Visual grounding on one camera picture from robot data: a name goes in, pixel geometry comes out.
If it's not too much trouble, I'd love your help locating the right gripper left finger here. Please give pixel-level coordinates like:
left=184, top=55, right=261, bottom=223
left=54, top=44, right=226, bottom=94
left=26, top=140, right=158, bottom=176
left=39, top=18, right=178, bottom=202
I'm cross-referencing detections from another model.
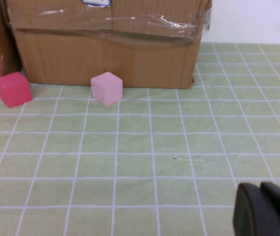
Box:
left=232, top=183, right=280, bottom=236

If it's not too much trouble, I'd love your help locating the green checked tablecloth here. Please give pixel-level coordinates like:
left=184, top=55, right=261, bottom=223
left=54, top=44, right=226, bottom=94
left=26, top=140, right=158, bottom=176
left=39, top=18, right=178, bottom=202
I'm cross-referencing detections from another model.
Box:
left=0, top=43, right=280, bottom=236

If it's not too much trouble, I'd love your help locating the pink foam cube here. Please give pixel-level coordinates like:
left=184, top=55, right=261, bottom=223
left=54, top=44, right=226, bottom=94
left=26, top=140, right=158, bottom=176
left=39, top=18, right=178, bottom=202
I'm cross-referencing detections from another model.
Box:
left=91, top=71, right=124, bottom=107

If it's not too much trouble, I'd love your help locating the clear packing tape strip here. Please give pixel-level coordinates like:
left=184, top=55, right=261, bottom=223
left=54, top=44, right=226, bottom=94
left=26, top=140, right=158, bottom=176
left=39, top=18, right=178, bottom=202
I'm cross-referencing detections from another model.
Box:
left=35, top=9, right=212, bottom=45

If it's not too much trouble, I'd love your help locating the taped cardboard box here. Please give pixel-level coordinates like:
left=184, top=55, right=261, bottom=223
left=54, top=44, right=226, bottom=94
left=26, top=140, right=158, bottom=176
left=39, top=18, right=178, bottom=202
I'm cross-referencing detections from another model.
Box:
left=0, top=0, right=214, bottom=89

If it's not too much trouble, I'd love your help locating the white label red writing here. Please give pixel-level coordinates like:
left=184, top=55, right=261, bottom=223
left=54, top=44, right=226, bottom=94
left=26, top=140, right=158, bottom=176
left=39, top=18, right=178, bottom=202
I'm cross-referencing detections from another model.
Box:
left=82, top=0, right=111, bottom=7

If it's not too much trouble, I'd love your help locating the red foam cube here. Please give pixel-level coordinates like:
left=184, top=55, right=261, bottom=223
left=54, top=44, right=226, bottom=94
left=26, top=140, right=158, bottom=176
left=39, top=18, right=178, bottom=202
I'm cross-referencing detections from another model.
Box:
left=0, top=71, right=33, bottom=109

